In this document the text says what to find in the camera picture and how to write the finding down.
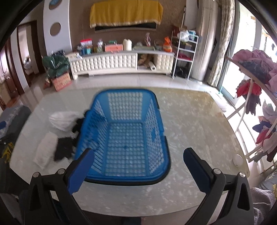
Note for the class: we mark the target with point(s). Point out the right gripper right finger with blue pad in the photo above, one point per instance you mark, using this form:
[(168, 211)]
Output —
[(238, 205)]

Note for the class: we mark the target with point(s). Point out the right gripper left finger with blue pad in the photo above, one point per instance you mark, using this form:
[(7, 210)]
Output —
[(52, 195)]

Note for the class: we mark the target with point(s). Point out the white towel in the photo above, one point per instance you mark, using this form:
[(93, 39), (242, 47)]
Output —
[(46, 150)]

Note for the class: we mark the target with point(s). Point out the black fuzzy cloth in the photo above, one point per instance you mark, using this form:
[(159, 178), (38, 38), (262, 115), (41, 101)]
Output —
[(64, 148)]

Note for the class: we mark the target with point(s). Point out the blue plastic laundry basket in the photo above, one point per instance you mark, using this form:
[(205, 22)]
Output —
[(124, 129)]

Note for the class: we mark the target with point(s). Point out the white knitted cloth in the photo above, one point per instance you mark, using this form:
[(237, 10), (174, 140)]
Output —
[(64, 120)]

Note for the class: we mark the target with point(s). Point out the small white round device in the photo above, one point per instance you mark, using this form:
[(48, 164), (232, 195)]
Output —
[(237, 160)]

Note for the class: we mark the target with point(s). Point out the pink cardboard box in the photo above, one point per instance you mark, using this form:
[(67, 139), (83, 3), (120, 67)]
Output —
[(61, 82)]

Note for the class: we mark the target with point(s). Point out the green bag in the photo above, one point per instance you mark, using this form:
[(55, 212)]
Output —
[(56, 65)]

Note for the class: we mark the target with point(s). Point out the pink blanket on rack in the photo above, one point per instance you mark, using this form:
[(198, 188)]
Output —
[(260, 65)]

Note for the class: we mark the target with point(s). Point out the paper towel roll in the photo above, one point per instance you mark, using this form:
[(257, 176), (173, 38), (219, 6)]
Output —
[(152, 66)]

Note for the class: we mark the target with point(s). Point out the red white box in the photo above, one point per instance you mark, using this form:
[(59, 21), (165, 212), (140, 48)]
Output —
[(86, 43)]

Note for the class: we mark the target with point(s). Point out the white metal shelf rack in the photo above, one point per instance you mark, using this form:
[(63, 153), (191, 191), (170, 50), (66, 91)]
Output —
[(184, 45)]

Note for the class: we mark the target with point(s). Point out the white tufted TV cabinet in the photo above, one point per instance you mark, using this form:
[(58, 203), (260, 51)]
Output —
[(124, 62)]

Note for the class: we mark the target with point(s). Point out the pink drawer box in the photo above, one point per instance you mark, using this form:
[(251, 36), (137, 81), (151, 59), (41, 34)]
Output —
[(113, 47)]

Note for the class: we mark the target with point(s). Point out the orange bag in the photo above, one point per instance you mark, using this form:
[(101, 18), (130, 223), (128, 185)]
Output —
[(167, 46)]

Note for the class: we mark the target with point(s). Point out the standing air conditioner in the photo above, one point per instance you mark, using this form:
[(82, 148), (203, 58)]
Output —
[(206, 30)]

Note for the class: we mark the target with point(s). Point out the white plastic jug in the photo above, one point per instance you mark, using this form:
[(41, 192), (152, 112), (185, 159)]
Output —
[(127, 45)]

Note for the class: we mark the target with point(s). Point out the patterned curtain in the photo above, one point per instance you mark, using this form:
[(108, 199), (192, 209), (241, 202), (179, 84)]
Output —
[(227, 22)]

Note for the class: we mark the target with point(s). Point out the yellow TV cover cloth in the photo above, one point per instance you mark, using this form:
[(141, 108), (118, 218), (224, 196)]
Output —
[(125, 13)]

